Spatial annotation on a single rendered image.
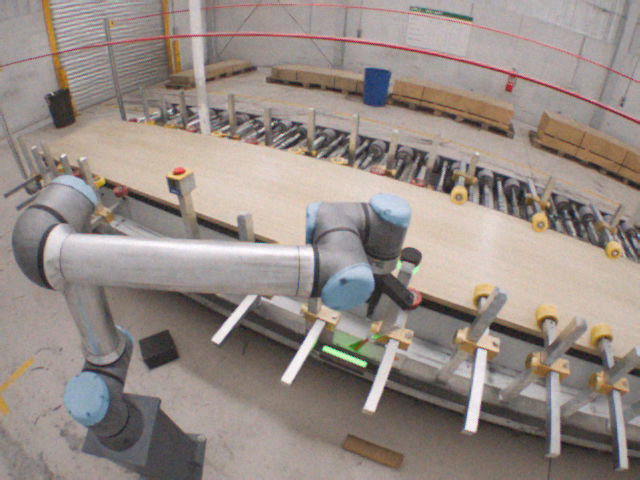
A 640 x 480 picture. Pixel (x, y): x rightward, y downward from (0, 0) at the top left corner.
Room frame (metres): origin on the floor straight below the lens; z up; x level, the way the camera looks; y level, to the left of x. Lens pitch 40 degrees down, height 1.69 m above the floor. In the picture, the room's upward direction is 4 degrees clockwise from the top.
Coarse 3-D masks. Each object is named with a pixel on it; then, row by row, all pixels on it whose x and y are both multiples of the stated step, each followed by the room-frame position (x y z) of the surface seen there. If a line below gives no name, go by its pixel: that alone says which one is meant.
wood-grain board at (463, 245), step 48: (96, 144) 1.87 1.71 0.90; (144, 144) 1.83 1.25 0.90; (192, 144) 1.82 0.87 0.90; (240, 144) 1.83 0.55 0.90; (144, 192) 1.22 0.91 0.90; (192, 192) 1.24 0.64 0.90; (240, 192) 1.26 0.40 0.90; (288, 192) 1.28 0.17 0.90; (336, 192) 1.31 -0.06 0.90; (384, 192) 1.35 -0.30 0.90; (432, 192) 1.40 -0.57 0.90; (288, 240) 0.93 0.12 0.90; (432, 240) 0.99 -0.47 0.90; (480, 240) 1.02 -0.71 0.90; (528, 240) 1.05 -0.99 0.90; (576, 240) 1.09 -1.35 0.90; (432, 288) 0.72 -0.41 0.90; (528, 288) 0.74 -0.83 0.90; (576, 288) 0.74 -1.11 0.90; (624, 288) 0.74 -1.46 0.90; (624, 336) 0.48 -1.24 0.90
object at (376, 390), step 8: (400, 312) 0.64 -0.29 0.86; (408, 312) 0.64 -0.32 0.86; (400, 320) 0.61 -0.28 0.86; (392, 344) 0.52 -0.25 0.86; (392, 352) 0.49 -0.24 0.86; (384, 360) 0.46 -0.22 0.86; (392, 360) 0.46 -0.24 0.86; (384, 368) 0.43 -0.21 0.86; (376, 376) 0.41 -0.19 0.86; (384, 376) 0.41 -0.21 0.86; (376, 384) 0.38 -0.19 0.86; (384, 384) 0.38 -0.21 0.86; (376, 392) 0.35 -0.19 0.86; (368, 400) 0.33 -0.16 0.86; (376, 400) 0.33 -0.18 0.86; (368, 408) 0.31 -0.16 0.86
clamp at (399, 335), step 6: (372, 324) 0.58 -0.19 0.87; (378, 324) 0.58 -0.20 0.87; (372, 330) 0.57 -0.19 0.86; (378, 330) 0.56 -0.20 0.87; (402, 330) 0.56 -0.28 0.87; (408, 330) 0.56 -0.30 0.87; (384, 336) 0.55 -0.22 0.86; (390, 336) 0.54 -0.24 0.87; (396, 336) 0.54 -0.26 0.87; (402, 336) 0.54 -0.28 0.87; (384, 342) 0.54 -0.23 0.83; (402, 342) 0.52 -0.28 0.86; (408, 342) 0.52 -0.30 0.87; (402, 348) 0.52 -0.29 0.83
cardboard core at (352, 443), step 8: (352, 440) 0.42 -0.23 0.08; (360, 440) 0.42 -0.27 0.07; (344, 448) 0.39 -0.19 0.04; (352, 448) 0.38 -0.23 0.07; (360, 448) 0.38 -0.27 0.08; (368, 448) 0.38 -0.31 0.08; (376, 448) 0.38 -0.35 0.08; (384, 448) 0.38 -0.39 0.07; (368, 456) 0.34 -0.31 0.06; (376, 456) 0.34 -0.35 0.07; (384, 456) 0.34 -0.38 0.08; (392, 456) 0.34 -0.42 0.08; (400, 456) 0.34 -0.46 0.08; (384, 464) 0.31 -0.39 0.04; (392, 464) 0.30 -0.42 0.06; (400, 464) 0.30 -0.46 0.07
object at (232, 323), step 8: (248, 296) 0.68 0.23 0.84; (256, 296) 0.69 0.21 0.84; (240, 304) 0.64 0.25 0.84; (248, 304) 0.65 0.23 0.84; (240, 312) 0.61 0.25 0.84; (248, 312) 0.63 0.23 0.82; (232, 320) 0.57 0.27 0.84; (240, 320) 0.59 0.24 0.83; (224, 328) 0.54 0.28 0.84; (232, 328) 0.55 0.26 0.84; (216, 336) 0.51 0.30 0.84; (224, 336) 0.51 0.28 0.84; (216, 344) 0.49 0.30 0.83
